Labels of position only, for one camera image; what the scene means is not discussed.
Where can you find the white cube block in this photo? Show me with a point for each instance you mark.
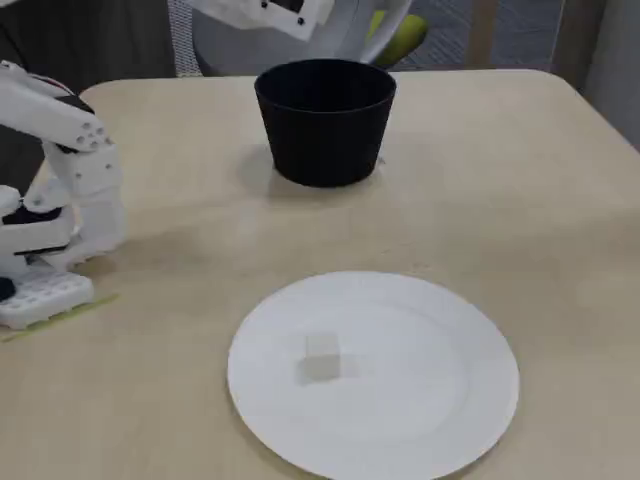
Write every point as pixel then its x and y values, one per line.
pixel 320 362

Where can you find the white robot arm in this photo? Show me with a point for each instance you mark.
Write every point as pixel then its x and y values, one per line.
pixel 60 125

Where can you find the black pot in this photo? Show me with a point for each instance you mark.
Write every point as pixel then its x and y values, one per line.
pixel 325 135

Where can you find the white office chair green cushion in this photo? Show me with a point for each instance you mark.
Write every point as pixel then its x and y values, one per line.
pixel 350 40

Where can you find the green tape under base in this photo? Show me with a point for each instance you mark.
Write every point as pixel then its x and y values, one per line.
pixel 102 301

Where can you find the wooden partition frame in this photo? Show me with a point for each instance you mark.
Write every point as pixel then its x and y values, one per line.
pixel 482 30

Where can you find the white perforated base plate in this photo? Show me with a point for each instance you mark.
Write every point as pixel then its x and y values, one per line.
pixel 45 295

